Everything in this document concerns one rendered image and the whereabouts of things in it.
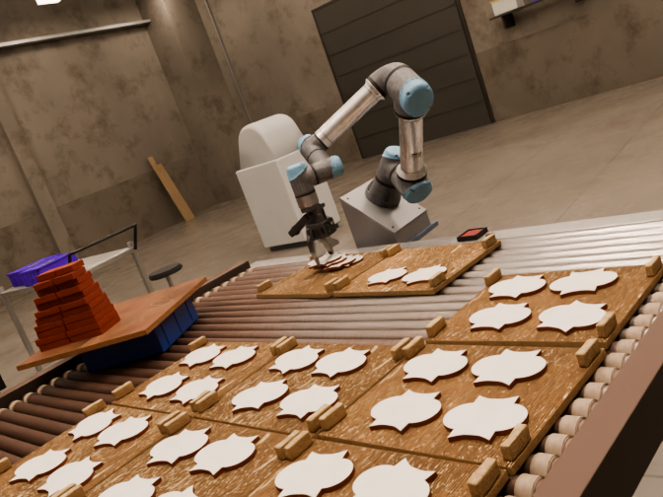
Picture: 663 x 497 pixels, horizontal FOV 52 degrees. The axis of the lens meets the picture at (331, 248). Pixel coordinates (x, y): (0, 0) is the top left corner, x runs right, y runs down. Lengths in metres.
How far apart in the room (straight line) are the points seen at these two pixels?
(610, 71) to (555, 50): 0.96
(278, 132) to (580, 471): 7.06
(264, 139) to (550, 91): 6.41
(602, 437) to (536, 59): 11.79
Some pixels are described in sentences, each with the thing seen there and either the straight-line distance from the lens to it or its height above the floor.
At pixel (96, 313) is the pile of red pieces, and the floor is 1.11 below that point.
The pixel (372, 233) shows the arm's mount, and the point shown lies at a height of 0.95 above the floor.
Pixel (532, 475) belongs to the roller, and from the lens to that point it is 1.03.
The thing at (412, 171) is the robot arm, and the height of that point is 1.14.
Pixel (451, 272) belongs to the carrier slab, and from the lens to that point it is 1.92.
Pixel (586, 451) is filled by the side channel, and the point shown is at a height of 0.95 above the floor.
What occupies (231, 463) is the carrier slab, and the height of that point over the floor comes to 0.95.
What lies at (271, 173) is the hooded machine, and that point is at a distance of 7.68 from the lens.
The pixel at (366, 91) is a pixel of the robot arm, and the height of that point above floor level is 1.48.
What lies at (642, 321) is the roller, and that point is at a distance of 1.40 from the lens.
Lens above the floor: 1.51
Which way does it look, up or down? 12 degrees down
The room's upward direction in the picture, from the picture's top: 20 degrees counter-clockwise
